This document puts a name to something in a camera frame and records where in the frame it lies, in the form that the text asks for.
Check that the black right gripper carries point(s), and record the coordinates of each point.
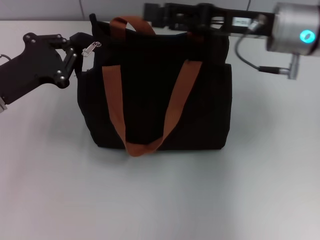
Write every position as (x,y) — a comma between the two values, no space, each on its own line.
(225,21)

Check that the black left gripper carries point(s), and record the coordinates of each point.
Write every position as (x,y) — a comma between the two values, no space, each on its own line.
(30,65)

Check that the silver zipper pull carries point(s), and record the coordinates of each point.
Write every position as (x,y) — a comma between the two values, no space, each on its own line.
(90,48)

